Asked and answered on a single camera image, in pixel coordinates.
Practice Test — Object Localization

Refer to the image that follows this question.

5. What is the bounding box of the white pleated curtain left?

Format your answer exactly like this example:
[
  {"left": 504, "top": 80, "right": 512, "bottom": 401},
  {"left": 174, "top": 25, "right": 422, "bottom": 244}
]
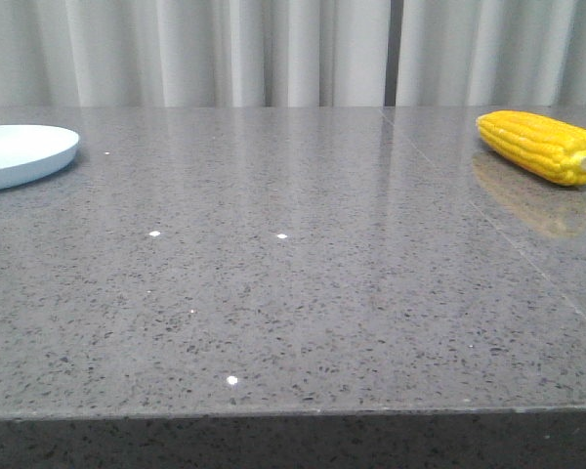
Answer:
[{"left": 0, "top": 1, "right": 393, "bottom": 107}]

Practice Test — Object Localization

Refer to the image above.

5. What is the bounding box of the white pleated curtain right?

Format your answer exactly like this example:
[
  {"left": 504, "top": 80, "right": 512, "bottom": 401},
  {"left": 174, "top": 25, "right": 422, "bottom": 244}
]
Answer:
[{"left": 396, "top": 1, "right": 586, "bottom": 107}]

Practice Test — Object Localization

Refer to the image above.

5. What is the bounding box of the yellow corn cob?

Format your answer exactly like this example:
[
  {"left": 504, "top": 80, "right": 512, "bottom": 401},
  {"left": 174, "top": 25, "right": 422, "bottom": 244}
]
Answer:
[{"left": 476, "top": 109, "right": 586, "bottom": 187}]

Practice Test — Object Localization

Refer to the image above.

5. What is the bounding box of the light blue round plate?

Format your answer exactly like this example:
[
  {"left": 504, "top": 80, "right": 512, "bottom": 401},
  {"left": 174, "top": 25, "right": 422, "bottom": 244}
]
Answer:
[{"left": 0, "top": 124, "right": 80, "bottom": 190}]

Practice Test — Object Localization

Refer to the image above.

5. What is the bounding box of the white pleated curtain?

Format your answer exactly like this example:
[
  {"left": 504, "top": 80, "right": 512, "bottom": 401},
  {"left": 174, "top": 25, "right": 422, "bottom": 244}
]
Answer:
[
  {"left": 0, "top": 1, "right": 393, "bottom": 107},
  {"left": 396, "top": 1, "right": 586, "bottom": 107}
]

